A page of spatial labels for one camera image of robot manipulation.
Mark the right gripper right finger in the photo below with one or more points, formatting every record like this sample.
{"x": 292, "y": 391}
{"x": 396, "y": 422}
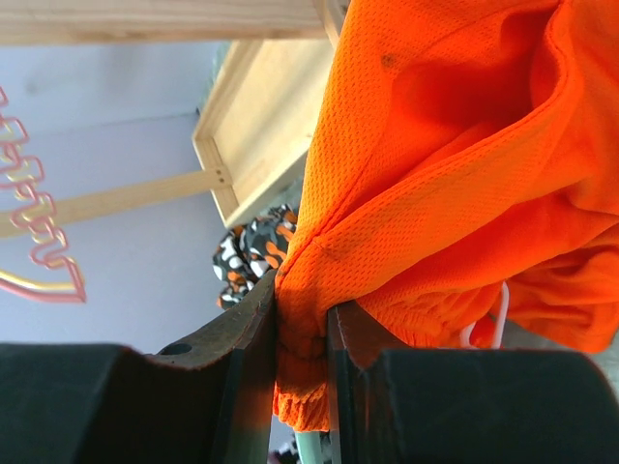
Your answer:
{"x": 390, "y": 403}

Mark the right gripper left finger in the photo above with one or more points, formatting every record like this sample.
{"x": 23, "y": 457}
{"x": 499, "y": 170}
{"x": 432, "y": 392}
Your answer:
{"x": 205, "y": 398}

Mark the green plastic hanger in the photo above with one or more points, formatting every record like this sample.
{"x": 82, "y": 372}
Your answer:
{"x": 314, "y": 447}

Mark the orange shorts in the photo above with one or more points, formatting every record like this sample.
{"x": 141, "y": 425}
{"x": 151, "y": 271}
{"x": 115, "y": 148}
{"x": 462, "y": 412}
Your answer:
{"x": 462, "y": 148}

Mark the patterned camouflage shorts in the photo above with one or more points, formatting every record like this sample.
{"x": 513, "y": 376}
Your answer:
{"x": 247, "y": 252}

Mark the left pink plastic hanger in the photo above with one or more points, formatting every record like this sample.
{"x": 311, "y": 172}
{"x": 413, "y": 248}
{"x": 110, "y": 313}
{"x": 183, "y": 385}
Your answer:
{"x": 34, "y": 203}

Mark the wooden clothes rack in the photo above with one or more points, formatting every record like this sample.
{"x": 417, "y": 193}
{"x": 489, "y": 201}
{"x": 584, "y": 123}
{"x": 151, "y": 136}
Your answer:
{"x": 259, "y": 117}

